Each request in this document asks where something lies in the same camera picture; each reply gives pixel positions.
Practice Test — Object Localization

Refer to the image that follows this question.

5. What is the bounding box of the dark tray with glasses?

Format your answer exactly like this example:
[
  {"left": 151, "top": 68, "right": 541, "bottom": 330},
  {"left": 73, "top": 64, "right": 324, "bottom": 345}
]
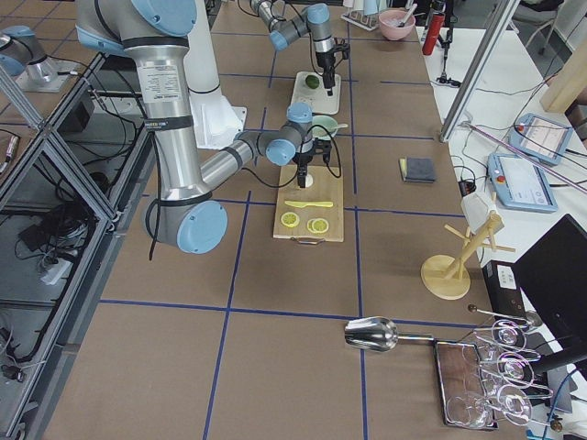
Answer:
[{"left": 433, "top": 340, "right": 485, "bottom": 429}]

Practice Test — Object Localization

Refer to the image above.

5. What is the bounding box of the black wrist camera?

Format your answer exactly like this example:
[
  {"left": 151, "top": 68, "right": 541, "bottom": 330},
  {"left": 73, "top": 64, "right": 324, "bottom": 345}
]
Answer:
[
  {"left": 334, "top": 38, "right": 350, "bottom": 61},
  {"left": 313, "top": 139, "right": 332, "bottom": 165}
]

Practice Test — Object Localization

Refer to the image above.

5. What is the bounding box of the green avocado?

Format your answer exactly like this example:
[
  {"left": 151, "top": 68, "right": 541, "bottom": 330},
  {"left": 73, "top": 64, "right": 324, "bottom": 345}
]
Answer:
[{"left": 305, "top": 74, "right": 320, "bottom": 90}]

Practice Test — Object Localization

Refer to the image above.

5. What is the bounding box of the black monitor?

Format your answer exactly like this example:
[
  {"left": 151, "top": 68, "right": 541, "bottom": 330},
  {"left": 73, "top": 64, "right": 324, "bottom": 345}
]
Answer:
[{"left": 514, "top": 214, "right": 586, "bottom": 341}]

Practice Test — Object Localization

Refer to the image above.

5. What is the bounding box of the near teach pendant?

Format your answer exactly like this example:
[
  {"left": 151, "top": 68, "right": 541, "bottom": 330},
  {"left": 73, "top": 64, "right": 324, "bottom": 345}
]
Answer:
[{"left": 487, "top": 153, "right": 559, "bottom": 213}]

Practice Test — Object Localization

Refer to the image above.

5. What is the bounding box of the white wire cup rack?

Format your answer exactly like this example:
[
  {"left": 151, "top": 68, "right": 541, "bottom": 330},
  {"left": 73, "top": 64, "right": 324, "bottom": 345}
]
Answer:
[{"left": 340, "top": 10, "right": 379, "bottom": 31}]

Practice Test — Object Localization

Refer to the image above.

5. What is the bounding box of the metal ice scoop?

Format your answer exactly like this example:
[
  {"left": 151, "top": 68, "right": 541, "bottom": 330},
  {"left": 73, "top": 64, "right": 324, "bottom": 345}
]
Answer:
[{"left": 344, "top": 316, "right": 435, "bottom": 352}]

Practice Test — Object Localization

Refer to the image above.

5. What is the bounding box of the pink bowl of ice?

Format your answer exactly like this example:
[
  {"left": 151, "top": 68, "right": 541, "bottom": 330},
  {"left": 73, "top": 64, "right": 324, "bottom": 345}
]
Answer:
[{"left": 378, "top": 9, "right": 415, "bottom": 41}]

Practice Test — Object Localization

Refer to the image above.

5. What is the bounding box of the red cylinder bottle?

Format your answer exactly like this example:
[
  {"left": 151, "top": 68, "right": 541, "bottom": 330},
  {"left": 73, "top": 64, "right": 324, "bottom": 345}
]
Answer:
[{"left": 422, "top": 13, "right": 445, "bottom": 56}]

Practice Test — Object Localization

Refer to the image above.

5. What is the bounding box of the grey folded cloth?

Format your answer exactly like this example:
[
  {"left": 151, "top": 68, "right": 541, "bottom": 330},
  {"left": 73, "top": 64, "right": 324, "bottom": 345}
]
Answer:
[{"left": 404, "top": 157, "right": 436, "bottom": 183}]

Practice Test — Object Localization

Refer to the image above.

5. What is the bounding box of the white bear tray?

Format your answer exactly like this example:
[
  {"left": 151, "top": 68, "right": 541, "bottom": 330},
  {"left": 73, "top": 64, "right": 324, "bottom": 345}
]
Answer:
[{"left": 290, "top": 71, "right": 342, "bottom": 115}]

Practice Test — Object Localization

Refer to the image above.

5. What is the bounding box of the bamboo cutting board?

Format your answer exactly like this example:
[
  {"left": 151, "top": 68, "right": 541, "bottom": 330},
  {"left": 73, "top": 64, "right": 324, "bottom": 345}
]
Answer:
[{"left": 272, "top": 165, "right": 344, "bottom": 242}]

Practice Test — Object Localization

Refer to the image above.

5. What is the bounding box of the yellow plastic knife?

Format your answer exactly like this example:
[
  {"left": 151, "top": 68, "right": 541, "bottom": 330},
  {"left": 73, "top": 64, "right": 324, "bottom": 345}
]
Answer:
[{"left": 284, "top": 200, "right": 334, "bottom": 209}]

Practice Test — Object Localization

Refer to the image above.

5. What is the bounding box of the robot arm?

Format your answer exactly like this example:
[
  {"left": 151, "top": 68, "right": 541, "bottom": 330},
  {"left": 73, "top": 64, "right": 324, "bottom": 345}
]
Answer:
[
  {"left": 76, "top": 1, "right": 313, "bottom": 254},
  {"left": 249, "top": 1, "right": 338, "bottom": 96}
]

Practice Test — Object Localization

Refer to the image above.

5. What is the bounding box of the teach pendant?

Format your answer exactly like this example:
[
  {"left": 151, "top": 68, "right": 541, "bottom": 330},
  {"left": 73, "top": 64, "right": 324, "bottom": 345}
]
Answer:
[
  {"left": 508, "top": 113, "right": 573, "bottom": 166},
  {"left": 487, "top": 153, "right": 559, "bottom": 213}
]

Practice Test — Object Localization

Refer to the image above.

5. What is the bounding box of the metal muddler in bowl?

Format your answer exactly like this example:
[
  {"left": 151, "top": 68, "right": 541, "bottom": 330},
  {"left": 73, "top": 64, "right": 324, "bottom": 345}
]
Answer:
[{"left": 400, "top": 3, "right": 417, "bottom": 27}]

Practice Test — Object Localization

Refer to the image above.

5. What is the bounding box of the far teach pendant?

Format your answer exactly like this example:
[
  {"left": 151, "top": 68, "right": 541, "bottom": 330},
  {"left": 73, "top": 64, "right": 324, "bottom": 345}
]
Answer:
[{"left": 508, "top": 113, "right": 573, "bottom": 166}]

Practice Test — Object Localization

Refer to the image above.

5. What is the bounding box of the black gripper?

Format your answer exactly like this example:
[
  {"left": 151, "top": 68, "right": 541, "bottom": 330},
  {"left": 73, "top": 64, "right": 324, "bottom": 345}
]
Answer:
[
  {"left": 316, "top": 49, "right": 336, "bottom": 96},
  {"left": 293, "top": 139, "right": 316, "bottom": 188}
]

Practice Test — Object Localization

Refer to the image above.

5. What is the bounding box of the yellow sponge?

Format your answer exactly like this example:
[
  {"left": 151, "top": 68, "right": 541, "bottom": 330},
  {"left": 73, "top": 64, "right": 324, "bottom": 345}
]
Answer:
[{"left": 398, "top": 158, "right": 407, "bottom": 179}]

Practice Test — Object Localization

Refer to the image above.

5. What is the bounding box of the light green bowl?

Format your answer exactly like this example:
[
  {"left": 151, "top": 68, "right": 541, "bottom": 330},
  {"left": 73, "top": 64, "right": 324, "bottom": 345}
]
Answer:
[{"left": 312, "top": 115, "right": 338, "bottom": 140}]

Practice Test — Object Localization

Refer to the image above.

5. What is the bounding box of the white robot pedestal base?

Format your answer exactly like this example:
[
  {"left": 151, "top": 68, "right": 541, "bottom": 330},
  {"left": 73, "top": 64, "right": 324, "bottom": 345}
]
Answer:
[{"left": 184, "top": 1, "right": 247, "bottom": 149}]

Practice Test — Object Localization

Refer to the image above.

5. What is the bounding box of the lemon slice top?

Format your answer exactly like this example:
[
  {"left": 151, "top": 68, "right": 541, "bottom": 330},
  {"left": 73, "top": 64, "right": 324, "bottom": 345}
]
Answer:
[{"left": 280, "top": 212, "right": 300, "bottom": 228}]

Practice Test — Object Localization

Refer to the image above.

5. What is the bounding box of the wooden mug tree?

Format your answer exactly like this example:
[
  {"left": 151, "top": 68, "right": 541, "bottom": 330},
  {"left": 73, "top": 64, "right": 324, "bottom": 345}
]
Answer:
[{"left": 420, "top": 210, "right": 515, "bottom": 301}]

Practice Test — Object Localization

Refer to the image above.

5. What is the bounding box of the aluminium frame post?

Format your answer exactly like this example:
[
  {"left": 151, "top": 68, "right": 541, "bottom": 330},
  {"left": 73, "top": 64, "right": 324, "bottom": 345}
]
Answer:
[{"left": 439, "top": 0, "right": 520, "bottom": 142}]

